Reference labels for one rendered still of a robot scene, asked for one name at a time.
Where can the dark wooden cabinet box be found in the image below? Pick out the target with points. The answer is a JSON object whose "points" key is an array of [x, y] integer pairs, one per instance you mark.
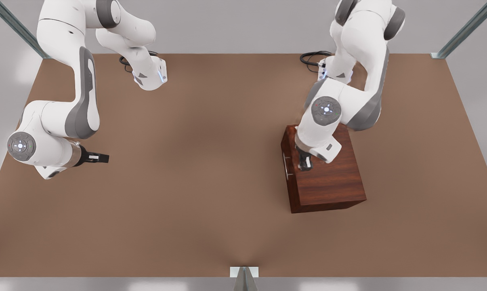
{"points": [[328, 178]]}

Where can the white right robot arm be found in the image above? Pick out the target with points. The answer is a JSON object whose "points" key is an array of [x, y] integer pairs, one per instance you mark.
{"points": [[84, 101]]}

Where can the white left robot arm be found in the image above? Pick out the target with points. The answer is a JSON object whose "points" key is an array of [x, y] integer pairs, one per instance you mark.
{"points": [[358, 52]]}

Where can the silver frame post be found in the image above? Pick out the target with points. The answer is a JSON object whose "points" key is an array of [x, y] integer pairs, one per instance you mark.
{"points": [[244, 279], [17, 26], [465, 28]]}

